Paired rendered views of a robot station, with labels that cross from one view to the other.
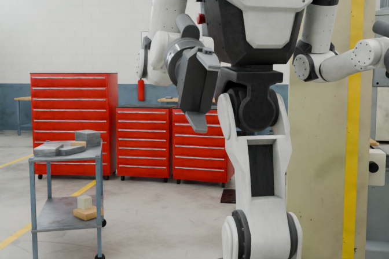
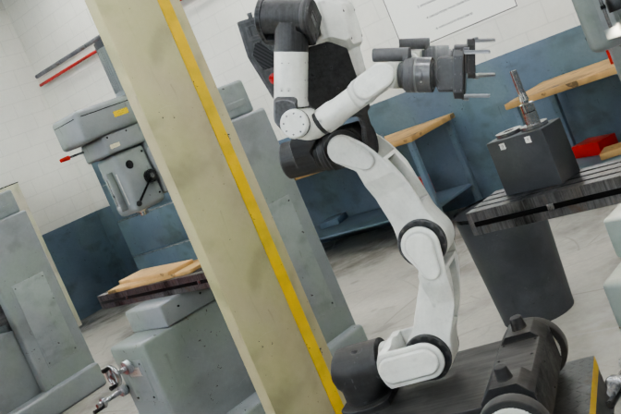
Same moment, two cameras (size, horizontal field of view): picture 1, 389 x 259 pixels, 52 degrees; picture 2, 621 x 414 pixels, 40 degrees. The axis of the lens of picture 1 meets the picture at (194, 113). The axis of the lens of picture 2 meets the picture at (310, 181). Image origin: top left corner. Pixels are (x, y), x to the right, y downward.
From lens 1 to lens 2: 2.00 m
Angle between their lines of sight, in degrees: 56
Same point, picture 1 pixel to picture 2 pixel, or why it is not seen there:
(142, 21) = not seen: outside the picture
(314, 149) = (236, 256)
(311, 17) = not seen: hidden behind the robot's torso
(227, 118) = (363, 149)
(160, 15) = (301, 70)
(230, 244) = (432, 243)
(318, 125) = (225, 225)
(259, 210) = (428, 207)
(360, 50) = not seen: hidden behind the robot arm
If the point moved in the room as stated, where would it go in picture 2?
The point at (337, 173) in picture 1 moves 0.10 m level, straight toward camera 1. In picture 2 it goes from (267, 273) to (280, 271)
